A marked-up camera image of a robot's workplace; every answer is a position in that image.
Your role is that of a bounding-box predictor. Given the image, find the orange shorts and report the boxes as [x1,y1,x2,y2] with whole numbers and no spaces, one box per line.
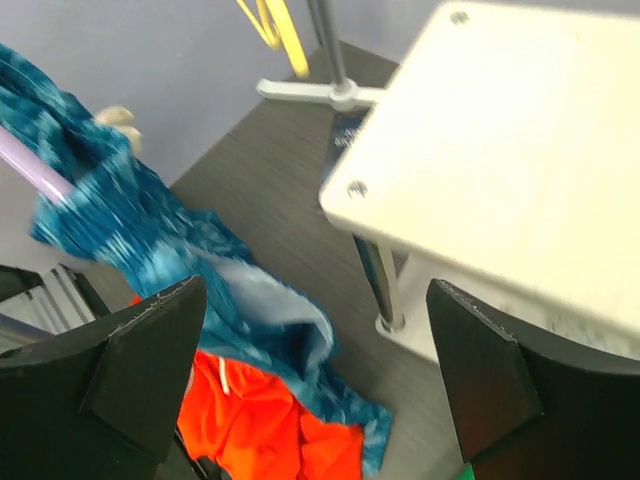
[178,350,364,480]

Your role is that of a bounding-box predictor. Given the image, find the dark blue book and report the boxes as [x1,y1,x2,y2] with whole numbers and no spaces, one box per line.
[320,109,369,186]

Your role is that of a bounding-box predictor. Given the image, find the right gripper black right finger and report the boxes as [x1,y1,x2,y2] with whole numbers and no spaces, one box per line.
[426,279,639,479]

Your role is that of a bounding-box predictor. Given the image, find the green plastic tray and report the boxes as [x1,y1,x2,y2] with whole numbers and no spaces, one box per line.
[455,463,475,480]

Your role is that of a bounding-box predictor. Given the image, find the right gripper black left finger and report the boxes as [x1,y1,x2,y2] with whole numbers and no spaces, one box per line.
[1,277,207,479]

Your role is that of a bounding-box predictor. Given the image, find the yellow clothes hanger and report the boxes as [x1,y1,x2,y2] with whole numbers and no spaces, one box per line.
[237,0,310,78]

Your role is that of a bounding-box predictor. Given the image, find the purple clothes hanger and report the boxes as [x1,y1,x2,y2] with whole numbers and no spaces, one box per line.
[0,128,73,203]

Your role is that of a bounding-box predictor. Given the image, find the grey clothes rack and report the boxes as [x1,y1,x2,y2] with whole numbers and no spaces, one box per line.
[256,1,385,112]

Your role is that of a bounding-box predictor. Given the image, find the blue patterned shorts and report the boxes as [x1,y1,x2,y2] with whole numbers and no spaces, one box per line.
[1,47,392,475]

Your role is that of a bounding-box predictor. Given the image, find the white two-tier shelf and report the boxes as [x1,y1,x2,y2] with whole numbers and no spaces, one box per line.
[320,1,639,360]

